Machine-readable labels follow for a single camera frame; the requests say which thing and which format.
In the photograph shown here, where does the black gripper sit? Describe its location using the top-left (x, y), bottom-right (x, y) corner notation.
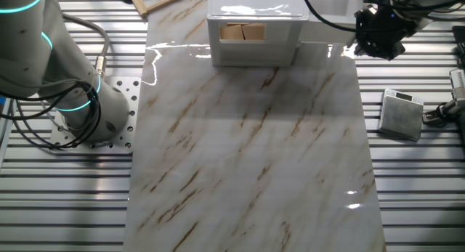
top-left (354, 0), bottom-right (419, 61)

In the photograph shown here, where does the silver digital scale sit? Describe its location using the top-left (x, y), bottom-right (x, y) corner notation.
top-left (376, 87), bottom-right (425, 142)

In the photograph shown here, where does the wooden block in cabinet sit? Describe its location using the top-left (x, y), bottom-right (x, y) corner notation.
top-left (219, 24), bottom-right (245, 41)
top-left (241, 23), bottom-right (266, 41)

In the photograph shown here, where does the white mini cabinet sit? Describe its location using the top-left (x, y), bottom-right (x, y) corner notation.
top-left (206, 0), bottom-right (310, 68)

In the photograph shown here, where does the marble pattern board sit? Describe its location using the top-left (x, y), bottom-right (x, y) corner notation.
top-left (122, 0), bottom-right (388, 252)

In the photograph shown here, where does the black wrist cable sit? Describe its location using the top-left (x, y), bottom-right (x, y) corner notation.
top-left (300, 0), bottom-right (465, 33)

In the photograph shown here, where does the black mount block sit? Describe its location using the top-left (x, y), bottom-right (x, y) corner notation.
top-left (452, 25), bottom-right (465, 70)

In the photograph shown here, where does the small silver camera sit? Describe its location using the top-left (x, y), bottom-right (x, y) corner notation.
top-left (421, 68), bottom-right (465, 129)

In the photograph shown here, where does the wooden window frame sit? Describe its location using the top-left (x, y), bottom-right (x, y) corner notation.
top-left (126, 0), bottom-right (185, 17)

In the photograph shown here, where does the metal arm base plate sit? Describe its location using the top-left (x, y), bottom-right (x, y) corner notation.
top-left (49, 76), bottom-right (142, 155)

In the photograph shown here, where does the grey cable with connector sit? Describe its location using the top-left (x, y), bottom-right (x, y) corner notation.
top-left (60, 12), bottom-right (111, 81)

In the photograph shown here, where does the black arm base cable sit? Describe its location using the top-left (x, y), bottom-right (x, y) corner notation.
top-left (0, 81), bottom-right (103, 150)

